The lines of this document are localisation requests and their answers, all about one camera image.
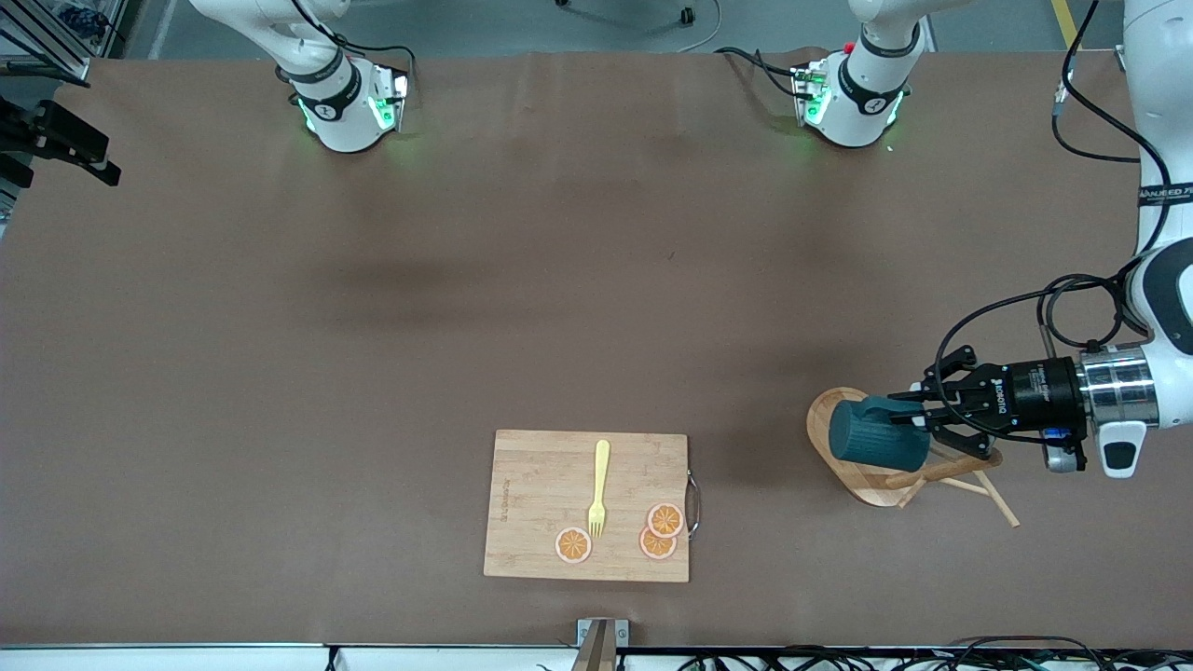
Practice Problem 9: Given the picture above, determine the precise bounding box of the teal ribbed mug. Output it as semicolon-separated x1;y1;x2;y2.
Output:
830;396;931;472

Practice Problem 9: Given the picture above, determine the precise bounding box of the wooden mug tree rack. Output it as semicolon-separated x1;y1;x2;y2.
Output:
805;387;1022;528

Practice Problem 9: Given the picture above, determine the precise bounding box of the yellow plastic fork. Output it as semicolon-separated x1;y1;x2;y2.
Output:
587;439;612;540

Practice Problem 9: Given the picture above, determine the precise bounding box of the bamboo cutting board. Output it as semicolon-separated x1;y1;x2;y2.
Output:
483;429;691;584

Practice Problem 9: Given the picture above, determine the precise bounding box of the aluminium frame with blue cables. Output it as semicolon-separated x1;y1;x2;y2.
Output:
0;0;127;87

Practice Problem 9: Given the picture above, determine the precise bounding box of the black looped cable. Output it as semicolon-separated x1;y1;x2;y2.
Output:
946;636;1112;671

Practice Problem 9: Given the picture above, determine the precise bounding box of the black cable tangle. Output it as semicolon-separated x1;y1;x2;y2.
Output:
680;650;942;671

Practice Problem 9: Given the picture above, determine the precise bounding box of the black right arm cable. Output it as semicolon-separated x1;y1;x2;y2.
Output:
289;0;418;94

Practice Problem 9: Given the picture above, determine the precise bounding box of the black base power cable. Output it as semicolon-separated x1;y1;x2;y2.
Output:
716;45;804;102

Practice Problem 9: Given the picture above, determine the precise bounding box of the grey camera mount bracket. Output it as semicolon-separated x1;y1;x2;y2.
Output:
576;618;629;671

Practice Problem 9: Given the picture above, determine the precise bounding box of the white floor cable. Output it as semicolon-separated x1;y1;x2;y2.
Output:
676;0;724;54

